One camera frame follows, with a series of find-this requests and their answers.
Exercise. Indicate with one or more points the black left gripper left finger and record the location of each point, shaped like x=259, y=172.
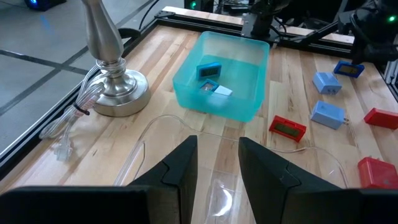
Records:
x=155, y=199

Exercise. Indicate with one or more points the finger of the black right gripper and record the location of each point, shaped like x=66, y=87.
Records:
x=358, y=57

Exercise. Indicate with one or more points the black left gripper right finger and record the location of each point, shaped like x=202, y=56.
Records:
x=295, y=199

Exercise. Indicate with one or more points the dark blue digital display meter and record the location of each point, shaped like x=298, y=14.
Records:
x=348, y=69

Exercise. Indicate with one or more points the light blue charger block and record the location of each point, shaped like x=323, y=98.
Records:
x=325, y=82
x=326, y=113

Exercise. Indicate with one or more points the red digital display meter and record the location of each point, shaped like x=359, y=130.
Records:
x=382, y=118
x=287, y=128

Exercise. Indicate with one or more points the red charger block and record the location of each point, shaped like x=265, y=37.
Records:
x=376, y=174

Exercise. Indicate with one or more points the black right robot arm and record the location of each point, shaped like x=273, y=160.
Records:
x=259, y=21

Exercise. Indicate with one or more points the teal translucent plastic bin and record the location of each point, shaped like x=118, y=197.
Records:
x=248, y=93

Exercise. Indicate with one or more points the silver metal lamp base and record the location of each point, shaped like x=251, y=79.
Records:
x=104, y=37

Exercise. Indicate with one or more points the black computer tower blue lights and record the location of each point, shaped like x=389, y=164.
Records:
x=43, y=3

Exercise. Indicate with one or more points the black aluminium table frame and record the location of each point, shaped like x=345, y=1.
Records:
x=6, y=168

